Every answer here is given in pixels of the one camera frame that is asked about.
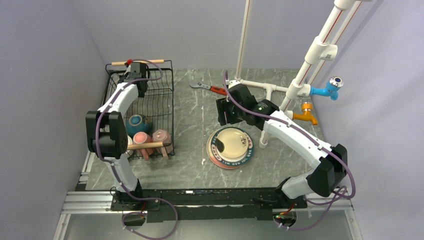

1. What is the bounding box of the cream plate with flowers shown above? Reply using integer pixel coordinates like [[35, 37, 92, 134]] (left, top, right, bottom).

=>
[[215, 128, 249, 162]]

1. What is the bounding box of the orange faucet tap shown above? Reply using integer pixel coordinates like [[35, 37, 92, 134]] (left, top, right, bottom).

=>
[[292, 102, 319, 126]]

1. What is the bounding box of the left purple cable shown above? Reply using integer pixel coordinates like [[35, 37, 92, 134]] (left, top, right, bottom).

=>
[[94, 58, 180, 240]]

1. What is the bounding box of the light pink mug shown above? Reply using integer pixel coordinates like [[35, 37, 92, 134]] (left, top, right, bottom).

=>
[[152, 129, 174, 159]]

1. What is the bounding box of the beige pink plate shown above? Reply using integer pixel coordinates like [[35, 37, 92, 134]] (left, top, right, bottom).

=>
[[205, 130, 253, 170]]

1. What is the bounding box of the black wire dish rack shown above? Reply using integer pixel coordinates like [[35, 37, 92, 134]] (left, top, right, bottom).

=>
[[103, 60, 174, 145]]

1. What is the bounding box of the red handled adjustable wrench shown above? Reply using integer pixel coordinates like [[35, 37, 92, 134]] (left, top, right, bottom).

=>
[[189, 81, 227, 96]]

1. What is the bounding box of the salmon pink mug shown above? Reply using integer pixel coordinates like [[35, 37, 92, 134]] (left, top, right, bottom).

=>
[[132, 131, 155, 161]]

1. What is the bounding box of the teal rimmed lettered plate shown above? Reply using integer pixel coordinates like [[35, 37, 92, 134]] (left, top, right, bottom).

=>
[[210, 127, 255, 166]]

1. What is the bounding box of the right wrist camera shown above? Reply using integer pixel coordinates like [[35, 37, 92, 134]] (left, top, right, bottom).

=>
[[226, 79, 241, 89]]

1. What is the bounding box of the dark brown bowl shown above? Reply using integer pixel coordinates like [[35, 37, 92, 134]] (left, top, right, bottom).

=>
[[125, 114, 153, 138]]

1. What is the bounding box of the purple cable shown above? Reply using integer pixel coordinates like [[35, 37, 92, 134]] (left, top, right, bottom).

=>
[[222, 70, 357, 232], [94, 58, 180, 240]]

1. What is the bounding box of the blue faucet tap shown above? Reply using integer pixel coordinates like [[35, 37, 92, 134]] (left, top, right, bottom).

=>
[[309, 76, 344, 101]]

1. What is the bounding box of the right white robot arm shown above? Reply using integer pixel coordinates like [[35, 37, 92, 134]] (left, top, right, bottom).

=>
[[215, 80, 348, 208]]

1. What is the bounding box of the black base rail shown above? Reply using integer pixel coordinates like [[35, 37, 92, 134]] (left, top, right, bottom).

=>
[[110, 187, 308, 223]]

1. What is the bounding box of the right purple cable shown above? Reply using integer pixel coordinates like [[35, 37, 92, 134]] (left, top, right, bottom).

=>
[[222, 70, 357, 232]]

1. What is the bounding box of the white pvc pipe frame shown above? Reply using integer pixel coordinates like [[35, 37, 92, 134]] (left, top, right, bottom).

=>
[[233, 0, 375, 149]]

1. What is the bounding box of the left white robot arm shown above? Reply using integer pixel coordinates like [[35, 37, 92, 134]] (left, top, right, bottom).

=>
[[85, 61, 149, 210]]

